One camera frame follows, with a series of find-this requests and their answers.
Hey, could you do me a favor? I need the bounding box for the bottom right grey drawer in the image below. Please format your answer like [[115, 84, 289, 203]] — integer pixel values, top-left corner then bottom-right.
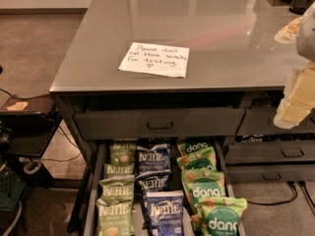
[[225, 164, 315, 182]]

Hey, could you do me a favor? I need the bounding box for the top left grey drawer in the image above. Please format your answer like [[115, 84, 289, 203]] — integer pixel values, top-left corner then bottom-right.
[[74, 108, 244, 141]]

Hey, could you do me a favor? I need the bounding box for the grey drawer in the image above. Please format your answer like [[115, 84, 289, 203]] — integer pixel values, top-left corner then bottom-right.
[[224, 141, 315, 164], [237, 107, 315, 136], [74, 108, 244, 141], [225, 164, 315, 182]]

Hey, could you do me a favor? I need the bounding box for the black side table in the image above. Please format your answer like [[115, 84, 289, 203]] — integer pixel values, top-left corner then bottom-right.
[[0, 95, 61, 187]]

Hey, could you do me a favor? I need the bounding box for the top right grey drawer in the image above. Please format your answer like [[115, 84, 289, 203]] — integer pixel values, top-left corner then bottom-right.
[[237, 107, 315, 136]]

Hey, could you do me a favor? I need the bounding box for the back green Dang bag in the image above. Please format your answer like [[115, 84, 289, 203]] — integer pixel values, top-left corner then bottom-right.
[[176, 138, 211, 155]]

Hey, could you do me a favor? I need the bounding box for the green dang bag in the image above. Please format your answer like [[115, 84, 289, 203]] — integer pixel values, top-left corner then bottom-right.
[[177, 147, 217, 171], [181, 168, 225, 213], [176, 138, 211, 155], [191, 197, 247, 236]]

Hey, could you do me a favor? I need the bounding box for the green kettle chip bag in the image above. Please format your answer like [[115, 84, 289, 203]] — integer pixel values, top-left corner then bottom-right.
[[95, 199, 132, 236], [103, 163, 134, 178], [109, 141, 137, 165], [98, 175, 135, 206]]

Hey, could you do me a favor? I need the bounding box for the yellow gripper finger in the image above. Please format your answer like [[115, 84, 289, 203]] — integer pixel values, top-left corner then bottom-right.
[[275, 17, 301, 44]]

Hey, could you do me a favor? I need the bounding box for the black cable left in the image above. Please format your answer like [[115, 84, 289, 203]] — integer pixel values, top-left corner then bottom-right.
[[0, 88, 53, 111]]

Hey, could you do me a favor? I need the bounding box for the open middle left drawer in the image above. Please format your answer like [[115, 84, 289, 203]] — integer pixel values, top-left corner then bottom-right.
[[82, 138, 247, 236]]

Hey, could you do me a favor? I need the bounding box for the handwritten white paper note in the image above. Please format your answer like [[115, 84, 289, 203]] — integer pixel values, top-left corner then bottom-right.
[[118, 42, 190, 78]]

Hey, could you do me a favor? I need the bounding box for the front blue Kettle chip bag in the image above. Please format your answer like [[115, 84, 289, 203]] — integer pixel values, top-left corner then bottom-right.
[[146, 191, 184, 236]]

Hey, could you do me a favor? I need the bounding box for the black floor cable right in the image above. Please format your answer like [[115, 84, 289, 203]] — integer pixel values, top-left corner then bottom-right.
[[246, 180, 299, 207]]

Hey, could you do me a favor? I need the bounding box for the roll of tape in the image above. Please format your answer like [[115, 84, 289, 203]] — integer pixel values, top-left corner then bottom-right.
[[24, 159, 42, 175]]

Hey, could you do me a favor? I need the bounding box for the blue kettle chip bag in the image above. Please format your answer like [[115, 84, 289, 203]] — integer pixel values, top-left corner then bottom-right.
[[136, 144, 170, 174], [135, 171, 170, 203], [146, 191, 184, 236]]

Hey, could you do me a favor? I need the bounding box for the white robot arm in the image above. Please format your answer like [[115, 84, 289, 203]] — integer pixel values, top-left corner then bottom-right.
[[274, 2, 315, 129]]

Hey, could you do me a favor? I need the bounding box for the middle right grey drawer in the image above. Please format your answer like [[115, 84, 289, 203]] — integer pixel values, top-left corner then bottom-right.
[[224, 141, 315, 164]]

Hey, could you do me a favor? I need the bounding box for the front green Dang bag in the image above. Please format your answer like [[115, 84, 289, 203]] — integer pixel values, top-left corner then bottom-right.
[[191, 197, 247, 236]]

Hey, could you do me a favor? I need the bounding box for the middle blue Kettle chip bag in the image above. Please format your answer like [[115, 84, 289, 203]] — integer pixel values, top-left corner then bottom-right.
[[135, 171, 170, 203]]

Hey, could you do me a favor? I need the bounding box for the green plastic crate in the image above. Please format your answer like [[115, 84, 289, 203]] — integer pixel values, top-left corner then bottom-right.
[[0, 163, 26, 211]]

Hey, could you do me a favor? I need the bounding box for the grey metal drawer cabinet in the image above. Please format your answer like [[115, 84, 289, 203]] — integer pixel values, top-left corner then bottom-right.
[[50, 0, 315, 236]]

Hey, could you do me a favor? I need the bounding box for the front green Kettle chip bag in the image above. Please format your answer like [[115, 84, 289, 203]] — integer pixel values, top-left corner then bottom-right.
[[95, 199, 132, 236]]

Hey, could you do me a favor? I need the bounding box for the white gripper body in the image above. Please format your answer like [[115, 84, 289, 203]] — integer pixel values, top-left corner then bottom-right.
[[274, 62, 315, 129]]

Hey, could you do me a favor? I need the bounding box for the back blue Kettle chip bag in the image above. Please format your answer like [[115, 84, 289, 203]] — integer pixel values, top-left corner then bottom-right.
[[136, 144, 170, 174]]

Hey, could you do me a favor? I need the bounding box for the back green Kettle chip bag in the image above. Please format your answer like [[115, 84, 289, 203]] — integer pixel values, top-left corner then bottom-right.
[[109, 141, 137, 165]]

